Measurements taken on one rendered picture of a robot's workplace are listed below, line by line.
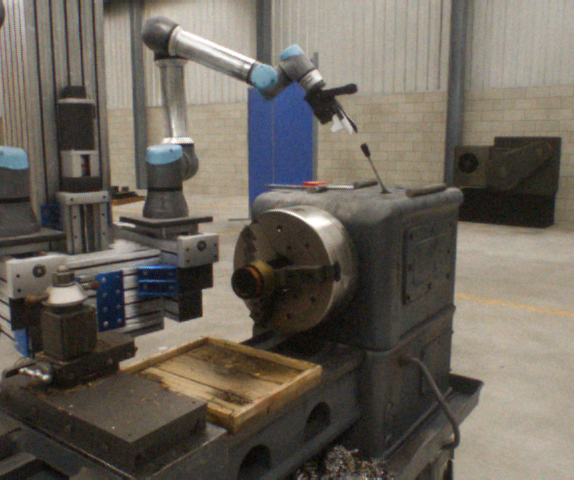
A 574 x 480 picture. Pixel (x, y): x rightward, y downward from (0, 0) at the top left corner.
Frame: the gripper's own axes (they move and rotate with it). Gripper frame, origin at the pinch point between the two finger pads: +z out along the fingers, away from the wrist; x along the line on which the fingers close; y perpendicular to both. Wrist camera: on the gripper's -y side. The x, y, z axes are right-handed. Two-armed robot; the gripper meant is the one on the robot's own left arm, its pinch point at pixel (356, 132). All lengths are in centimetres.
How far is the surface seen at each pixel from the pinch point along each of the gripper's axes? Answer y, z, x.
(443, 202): -10.1, 32.9, 14.4
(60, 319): 48, -2, 108
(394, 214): -1, 24, 46
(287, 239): 22, 13, 57
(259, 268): 29, 14, 67
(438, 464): 37, 98, 27
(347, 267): 15, 27, 56
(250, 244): 30, 8, 60
